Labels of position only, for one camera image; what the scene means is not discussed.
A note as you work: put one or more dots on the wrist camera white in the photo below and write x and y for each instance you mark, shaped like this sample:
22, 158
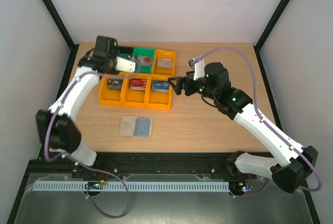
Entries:
197, 64
125, 65

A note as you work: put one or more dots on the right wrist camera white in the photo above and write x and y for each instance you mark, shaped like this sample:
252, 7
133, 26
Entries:
197, 64

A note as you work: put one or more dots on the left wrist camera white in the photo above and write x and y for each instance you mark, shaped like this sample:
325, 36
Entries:
125, 65

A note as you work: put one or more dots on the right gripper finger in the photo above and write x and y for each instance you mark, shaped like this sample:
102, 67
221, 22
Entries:
177, 86
178, 78

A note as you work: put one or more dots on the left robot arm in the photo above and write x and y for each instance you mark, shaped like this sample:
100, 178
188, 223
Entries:
58, 133

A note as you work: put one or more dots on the black storage bin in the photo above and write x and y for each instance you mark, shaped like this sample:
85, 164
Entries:
117, 52

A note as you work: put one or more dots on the yellow bin front right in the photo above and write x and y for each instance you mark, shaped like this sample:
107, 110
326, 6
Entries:
159, 101

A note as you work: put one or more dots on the yellow bin front middle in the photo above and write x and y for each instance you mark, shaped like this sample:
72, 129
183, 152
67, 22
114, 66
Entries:
135, 98

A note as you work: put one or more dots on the green storage bin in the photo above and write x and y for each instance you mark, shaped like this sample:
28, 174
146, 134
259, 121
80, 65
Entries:
143, 51

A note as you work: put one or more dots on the black frame post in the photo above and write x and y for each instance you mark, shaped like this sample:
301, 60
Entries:
271, 24
59, 23

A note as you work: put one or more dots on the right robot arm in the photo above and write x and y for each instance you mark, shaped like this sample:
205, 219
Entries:
291, 163

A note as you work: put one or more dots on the white slotted cable duct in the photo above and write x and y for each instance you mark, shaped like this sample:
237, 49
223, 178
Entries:
115, 186

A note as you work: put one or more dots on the yellow bin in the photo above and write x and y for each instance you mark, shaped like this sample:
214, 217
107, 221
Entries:
159, 101
135, 98
110, 97
166, 54

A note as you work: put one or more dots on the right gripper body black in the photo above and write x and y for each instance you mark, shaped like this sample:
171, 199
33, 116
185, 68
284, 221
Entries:
186, 85

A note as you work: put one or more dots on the black card stack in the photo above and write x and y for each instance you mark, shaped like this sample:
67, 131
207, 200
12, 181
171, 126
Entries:
115, 84

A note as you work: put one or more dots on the blue card stack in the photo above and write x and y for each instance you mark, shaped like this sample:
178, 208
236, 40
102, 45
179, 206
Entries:
160, 86

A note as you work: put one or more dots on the yellow bin front left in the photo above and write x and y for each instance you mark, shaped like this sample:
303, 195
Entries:
110, 97

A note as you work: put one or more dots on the teal card stack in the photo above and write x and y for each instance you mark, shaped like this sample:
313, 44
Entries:
125, 56

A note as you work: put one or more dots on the yellow bin back right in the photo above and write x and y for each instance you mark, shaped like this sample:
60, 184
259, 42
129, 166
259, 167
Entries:
166, 54

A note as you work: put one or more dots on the black frame post left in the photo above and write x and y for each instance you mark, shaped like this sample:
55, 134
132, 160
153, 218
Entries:
59, 23

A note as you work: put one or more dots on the white pink card stack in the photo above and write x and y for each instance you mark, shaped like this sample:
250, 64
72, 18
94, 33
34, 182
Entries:
165, 63

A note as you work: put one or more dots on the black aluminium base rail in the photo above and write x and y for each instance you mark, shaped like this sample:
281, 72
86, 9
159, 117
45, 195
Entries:
212, 165

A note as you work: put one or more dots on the black frame post right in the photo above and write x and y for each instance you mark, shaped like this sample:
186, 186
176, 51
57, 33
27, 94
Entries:
271, 24

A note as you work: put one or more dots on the white red card stack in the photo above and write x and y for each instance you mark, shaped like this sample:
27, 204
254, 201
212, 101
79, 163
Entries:
144, 60

